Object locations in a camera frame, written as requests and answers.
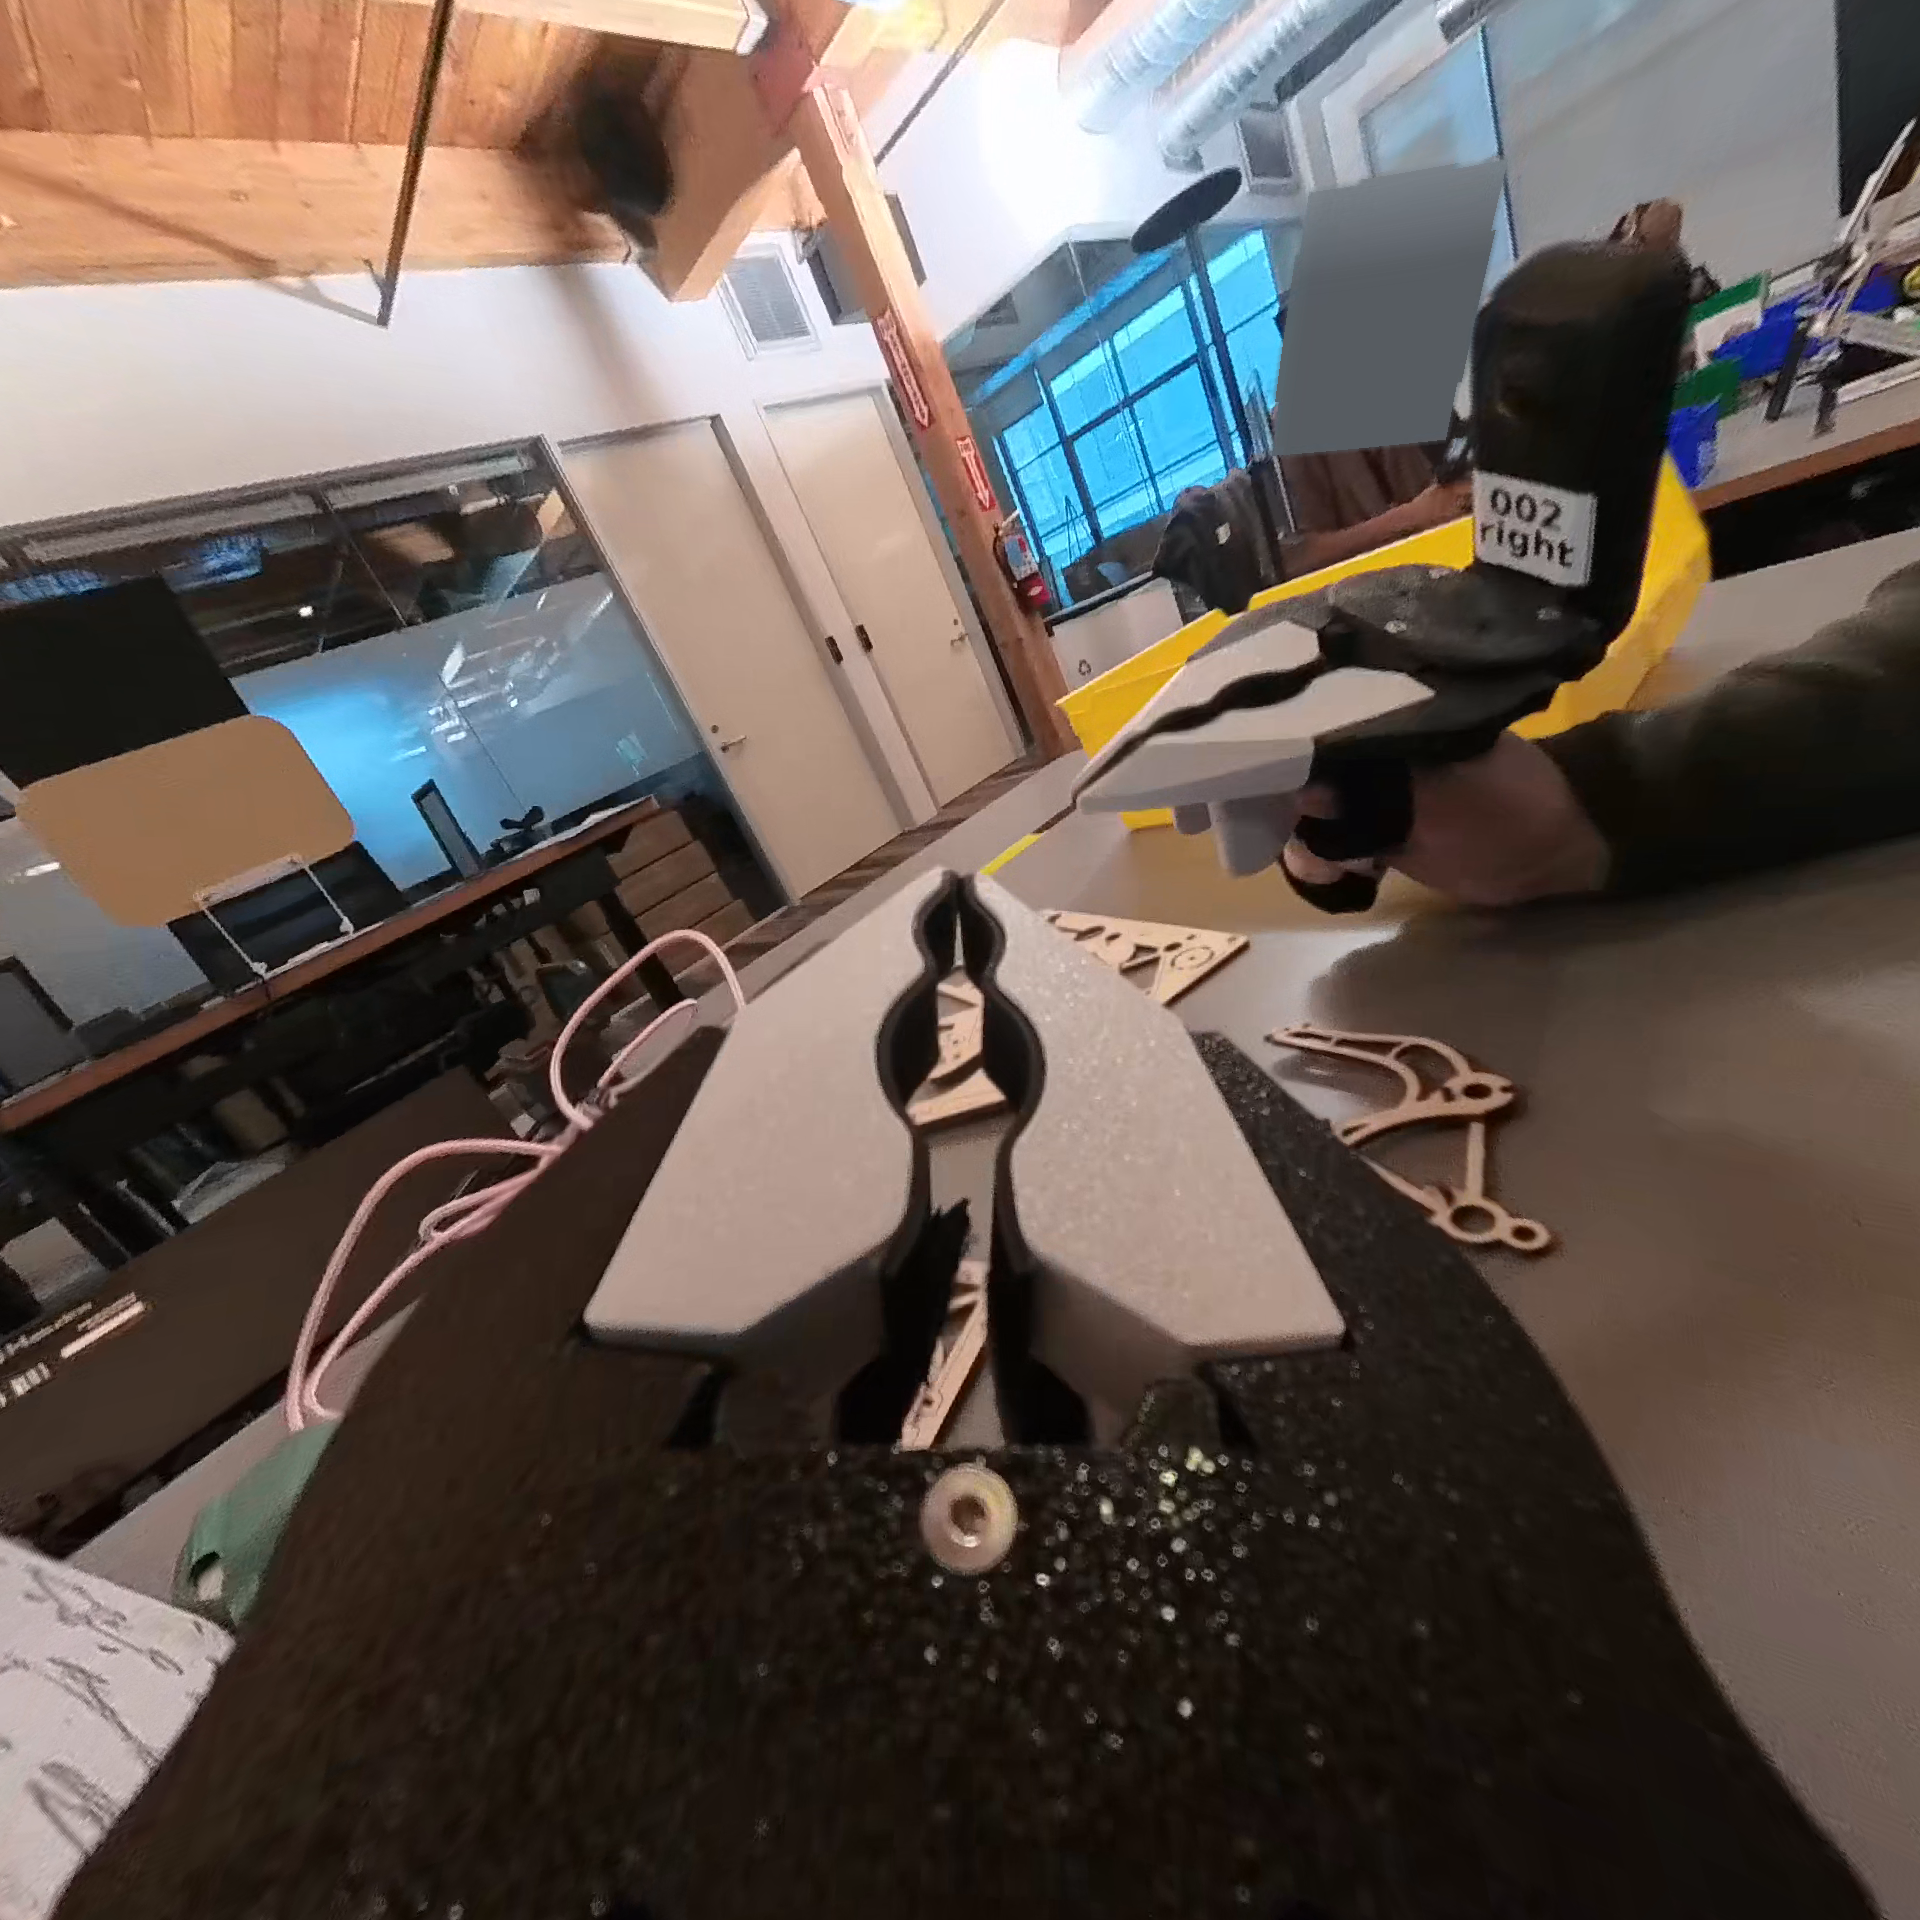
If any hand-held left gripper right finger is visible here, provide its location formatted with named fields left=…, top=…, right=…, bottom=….
left=974, top=869, right=1349, bottom=1444

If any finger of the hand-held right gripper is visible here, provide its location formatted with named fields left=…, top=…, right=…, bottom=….
left=1072, top=668, right=1441, bottom=880
left=1145, top=618, right=1327, bottom=739

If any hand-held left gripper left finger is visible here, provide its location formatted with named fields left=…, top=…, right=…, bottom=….
left=582, top=869, right=964, bottom=1447

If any wooden parts sheet triangle cutout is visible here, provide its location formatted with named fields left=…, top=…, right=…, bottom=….
left=901, top=908, right=1251, bottom=1131

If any long wooden model part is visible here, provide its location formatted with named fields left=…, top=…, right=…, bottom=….
left=1266, top=1024, right=1554, bottom=1260

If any person's right forearm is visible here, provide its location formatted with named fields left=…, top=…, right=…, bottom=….
left=1537, top=562, right=1920, bottom=901

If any person's right hand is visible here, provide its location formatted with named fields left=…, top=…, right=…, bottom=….
left=1387, top=728, right=1613, bottom=908

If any white recycling bin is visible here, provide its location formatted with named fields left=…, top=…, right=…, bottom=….
left=1050, top=577, right=1202, bottom=708

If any yellow plastic bin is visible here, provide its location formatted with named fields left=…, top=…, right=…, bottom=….
left=983, top=459, right=1715, bottom=890

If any white door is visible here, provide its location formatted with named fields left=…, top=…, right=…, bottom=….
left=758, top=388, right=1028, bottom=812
left=555, top=421, right=901, bottom=901

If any blue plastic bin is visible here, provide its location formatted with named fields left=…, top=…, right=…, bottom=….
left=1664, top=273, right=1920, bottom=490

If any brown wooden desk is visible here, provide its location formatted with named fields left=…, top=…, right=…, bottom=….
left=0, top=794, right=707, bottom=1189

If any black round lamp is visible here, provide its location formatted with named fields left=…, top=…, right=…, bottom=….
left=1132, top=168, right=1244, bottom=256

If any wooden support column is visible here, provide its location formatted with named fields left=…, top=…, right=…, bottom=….
left=779, top=74, right=1079, bottom=757

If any teal green rounded object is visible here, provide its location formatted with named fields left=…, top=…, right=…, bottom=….
left=174, top=1418, right=339, bottom=1630

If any white assembly instruction booklet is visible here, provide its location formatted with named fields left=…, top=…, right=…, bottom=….
left=0, top=1539, right=234, bottom=1920

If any pink cable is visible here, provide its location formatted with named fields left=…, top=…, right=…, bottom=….
left=283, top=927, right=748, bottom=1433

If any silver air duct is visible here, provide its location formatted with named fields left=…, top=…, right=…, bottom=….
left=1072, top=0, right=1485, bottom=168

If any white wall vent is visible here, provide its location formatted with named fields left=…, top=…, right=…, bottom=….
left=718, top=249, right=820, bottom=352

